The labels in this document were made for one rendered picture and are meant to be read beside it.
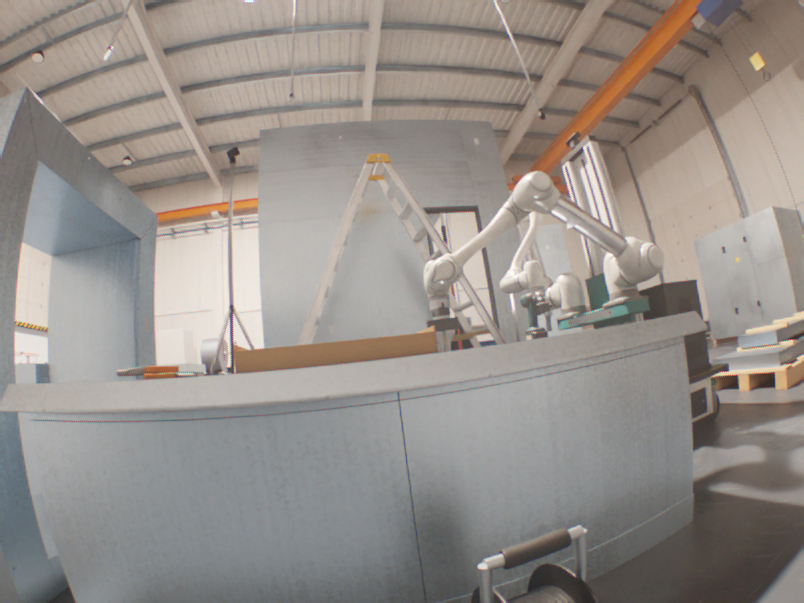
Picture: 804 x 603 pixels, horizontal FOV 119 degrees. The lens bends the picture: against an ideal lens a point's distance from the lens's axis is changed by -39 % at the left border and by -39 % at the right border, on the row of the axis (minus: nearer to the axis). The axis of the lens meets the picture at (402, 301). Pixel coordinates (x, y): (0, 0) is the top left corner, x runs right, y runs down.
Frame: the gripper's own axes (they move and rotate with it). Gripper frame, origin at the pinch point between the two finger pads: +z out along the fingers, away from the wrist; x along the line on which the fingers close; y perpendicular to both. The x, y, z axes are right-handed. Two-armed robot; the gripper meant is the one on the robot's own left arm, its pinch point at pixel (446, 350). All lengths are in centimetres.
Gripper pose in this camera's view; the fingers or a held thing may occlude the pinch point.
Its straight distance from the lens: 162.0
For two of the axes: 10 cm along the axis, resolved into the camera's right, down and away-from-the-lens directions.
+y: -0.2, 1.7, 9.9
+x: -9.9, 1.2, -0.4
